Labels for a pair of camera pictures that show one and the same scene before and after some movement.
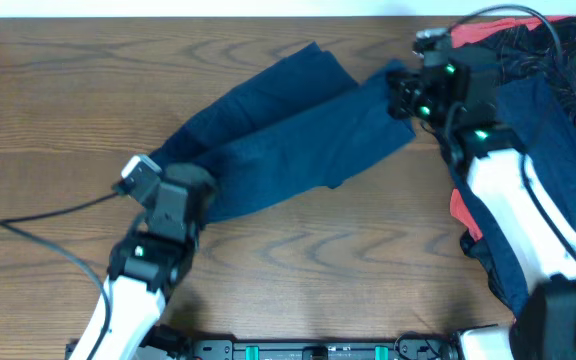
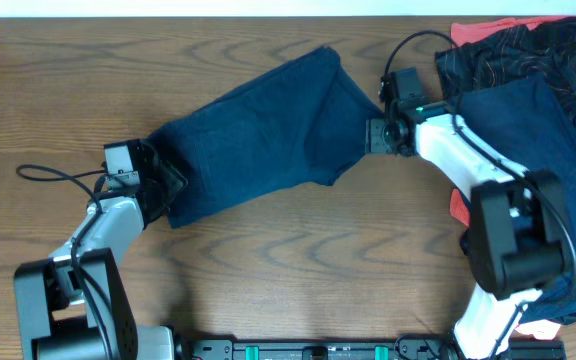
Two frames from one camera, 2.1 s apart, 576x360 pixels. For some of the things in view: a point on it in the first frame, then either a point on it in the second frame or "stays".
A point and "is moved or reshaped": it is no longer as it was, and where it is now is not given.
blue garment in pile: x=567 y=156 stays
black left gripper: x=208 y=201 -> x=174 y=179
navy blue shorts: x=292 y=124 is moved or reshaped
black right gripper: x=403 y=89 -> x=374 y=137
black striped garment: x=568 y=50 stays
